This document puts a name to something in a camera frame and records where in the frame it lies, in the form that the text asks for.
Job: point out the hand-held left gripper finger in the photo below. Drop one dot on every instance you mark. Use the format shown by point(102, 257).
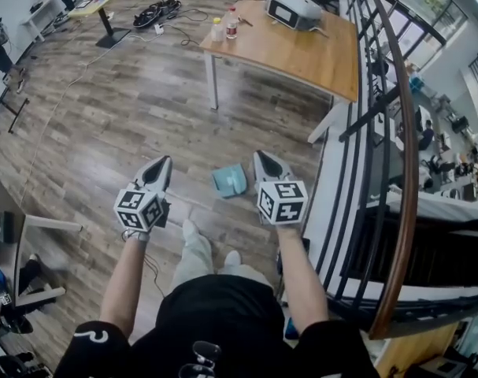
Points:
point(141, 177)
point(165, 183)

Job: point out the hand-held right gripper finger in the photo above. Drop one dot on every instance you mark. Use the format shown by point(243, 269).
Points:
point(258, 173)
point(286, 175)

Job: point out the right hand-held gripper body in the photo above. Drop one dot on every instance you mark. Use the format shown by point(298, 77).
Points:
point(284, 203)

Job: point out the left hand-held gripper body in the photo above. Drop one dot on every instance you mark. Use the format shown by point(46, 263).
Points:
point(138, 211)

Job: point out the teal dustpan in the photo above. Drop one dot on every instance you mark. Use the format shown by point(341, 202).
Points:
point(224, 181)

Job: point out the person's right forearm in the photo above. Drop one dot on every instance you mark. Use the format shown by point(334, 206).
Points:
point(301, 282)

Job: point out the person's left forearm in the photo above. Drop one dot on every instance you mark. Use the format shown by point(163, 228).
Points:
point(122, 282)

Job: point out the person's left hand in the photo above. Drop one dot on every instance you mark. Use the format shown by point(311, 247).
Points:
point(138, 236)

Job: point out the person's left white shoe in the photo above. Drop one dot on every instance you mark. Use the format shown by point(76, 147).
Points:
point(190, 227)

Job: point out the person's white shoe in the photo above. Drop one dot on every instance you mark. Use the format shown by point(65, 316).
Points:
point(190, 227)
point(232, 259)

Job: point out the black bin blue bag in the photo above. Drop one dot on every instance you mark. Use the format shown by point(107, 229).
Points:
point(306, 248)

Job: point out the person's light grey trousers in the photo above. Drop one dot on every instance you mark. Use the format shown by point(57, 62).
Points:
point(195, 258)

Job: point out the person's right white shoe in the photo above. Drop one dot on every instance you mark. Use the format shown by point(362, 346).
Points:
point(232, 259)

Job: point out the dark table white legs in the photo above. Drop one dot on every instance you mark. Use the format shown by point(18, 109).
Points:
point(53, 223)

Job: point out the wooden table white legs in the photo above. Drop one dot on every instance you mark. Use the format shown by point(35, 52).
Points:
point(301, 53)

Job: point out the black railing wooden handrail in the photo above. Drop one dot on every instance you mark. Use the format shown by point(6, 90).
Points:
point(410, 171)

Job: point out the black blue round object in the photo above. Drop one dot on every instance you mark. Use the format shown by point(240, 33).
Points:
point(290, 329)

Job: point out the person's black shirt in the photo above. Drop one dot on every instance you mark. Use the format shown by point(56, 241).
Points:
point(223, 321)

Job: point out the small black box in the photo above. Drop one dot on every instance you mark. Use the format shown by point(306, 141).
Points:
point(5, 227)

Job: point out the white power strip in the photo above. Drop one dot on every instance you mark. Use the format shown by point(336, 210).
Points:
point(159, 28)

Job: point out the small brown tool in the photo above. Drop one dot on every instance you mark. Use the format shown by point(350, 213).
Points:
point(246, 22)

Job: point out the black glasses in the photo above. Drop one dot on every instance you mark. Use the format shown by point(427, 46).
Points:
point(202, 354)

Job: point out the blue crate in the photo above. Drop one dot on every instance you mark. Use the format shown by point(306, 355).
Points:
point(416, 84)

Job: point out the white grey box device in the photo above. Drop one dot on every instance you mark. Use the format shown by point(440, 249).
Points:
point(297, 4)

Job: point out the light wooden table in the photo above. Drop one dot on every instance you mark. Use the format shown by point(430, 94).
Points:
point(412, 349)

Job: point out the small white table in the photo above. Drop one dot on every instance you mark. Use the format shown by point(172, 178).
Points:
point(41, 6)

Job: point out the black metal stand frame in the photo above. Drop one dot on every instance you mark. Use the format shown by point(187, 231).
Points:
point(20, 114)

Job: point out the yellow table black pedestal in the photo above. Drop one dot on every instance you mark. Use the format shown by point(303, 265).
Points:
point(89, 8)

